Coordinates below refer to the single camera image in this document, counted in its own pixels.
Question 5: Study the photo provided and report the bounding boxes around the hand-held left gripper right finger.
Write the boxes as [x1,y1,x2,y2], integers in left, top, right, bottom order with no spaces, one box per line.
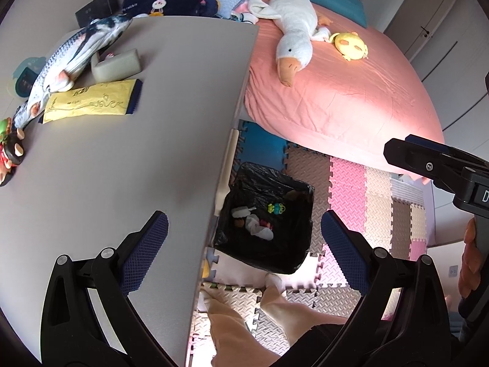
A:
[317,210,451,367]

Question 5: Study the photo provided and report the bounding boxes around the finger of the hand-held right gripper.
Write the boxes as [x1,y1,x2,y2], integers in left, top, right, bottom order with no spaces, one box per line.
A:
[384,139,469,195]
[405,134,489,171]

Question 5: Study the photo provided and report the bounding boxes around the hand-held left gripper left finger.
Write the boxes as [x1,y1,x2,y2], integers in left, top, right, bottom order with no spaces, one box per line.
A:
[40,210,184,367]

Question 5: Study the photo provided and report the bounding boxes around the trash bin with black bag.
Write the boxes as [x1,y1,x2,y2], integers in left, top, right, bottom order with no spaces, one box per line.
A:
[213,161,316,275]

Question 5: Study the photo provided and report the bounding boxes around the yellow packet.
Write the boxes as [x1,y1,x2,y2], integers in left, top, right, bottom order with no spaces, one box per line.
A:
[42,79,143,124]

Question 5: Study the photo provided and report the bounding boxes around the red black doll figure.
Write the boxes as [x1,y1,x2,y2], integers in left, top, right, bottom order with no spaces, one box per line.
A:
[0,128,27,188]

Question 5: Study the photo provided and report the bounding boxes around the grey sponge block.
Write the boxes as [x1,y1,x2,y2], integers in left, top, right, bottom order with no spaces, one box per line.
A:
[91,48,143,83]

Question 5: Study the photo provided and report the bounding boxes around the grey fish plush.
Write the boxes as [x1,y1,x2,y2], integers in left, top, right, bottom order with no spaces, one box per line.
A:
[13,15,132,130]

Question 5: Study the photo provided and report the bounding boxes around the teal plastic toy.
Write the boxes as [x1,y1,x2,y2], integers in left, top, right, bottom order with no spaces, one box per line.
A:
[9,57,46,98]

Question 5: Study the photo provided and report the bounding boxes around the person's right hand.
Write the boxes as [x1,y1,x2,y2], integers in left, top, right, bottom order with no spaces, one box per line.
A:
[458,217,478,299]

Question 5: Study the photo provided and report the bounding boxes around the grey ribbed mat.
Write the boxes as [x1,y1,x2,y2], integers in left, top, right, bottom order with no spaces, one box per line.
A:
[392,180,426,201]

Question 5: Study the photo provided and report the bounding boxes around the foam puzzle floor mat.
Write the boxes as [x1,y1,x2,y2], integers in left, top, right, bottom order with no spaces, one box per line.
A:
[189,120,428,352]

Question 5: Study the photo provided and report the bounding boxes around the black shorts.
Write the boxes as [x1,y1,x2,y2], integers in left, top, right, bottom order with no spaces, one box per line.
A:
[275,323,360,367]

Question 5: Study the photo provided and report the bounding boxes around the person's right leg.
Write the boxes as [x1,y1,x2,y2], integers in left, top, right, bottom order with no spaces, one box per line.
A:
[260,273,352,347]

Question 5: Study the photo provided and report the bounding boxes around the person's leg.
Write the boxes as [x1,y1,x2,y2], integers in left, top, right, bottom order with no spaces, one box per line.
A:
[260,273,352,347]
[199,292,283,367]

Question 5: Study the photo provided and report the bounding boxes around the pink bed sheet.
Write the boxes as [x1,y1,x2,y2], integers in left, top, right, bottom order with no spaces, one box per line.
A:
[233,0,446,184]

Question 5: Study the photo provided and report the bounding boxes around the beige corner guard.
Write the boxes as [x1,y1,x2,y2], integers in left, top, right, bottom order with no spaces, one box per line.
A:
[214,128,241,215]

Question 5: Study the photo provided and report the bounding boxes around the person's left leg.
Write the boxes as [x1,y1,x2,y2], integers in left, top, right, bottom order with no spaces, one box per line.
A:
[199,292,283,367]

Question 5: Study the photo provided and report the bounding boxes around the white wardrobe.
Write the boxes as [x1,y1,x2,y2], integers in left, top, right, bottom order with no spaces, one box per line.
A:
[351,0,489,85]

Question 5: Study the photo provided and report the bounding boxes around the yellow chick plush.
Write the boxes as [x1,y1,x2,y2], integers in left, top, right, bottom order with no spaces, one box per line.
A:
[330,31,369,62]

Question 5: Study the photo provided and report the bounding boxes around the white goose plush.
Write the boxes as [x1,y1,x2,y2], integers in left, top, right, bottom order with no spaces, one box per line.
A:
[248,0,331,87]

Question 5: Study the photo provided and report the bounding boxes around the light blue blanket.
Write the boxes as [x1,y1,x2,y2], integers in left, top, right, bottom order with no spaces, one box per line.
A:
[216,0,251,18]

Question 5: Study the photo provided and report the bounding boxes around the black wall outlet panel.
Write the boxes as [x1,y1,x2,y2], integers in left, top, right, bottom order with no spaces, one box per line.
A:
[74,0,121,25]

